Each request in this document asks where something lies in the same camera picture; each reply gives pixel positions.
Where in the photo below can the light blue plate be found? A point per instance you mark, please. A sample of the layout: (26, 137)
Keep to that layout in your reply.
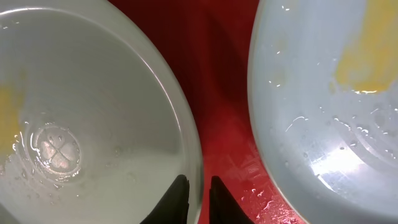
(322, 89)

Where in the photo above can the red plastic tray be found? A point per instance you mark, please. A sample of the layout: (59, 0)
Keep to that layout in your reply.
(206, 44)

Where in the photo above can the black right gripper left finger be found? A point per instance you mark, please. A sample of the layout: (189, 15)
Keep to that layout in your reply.
(173, 206)

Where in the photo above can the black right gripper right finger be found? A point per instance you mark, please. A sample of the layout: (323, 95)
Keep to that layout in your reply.
(223, 208)

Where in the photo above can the pale green plate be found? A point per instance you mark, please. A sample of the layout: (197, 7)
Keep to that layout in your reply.
(104, 127)

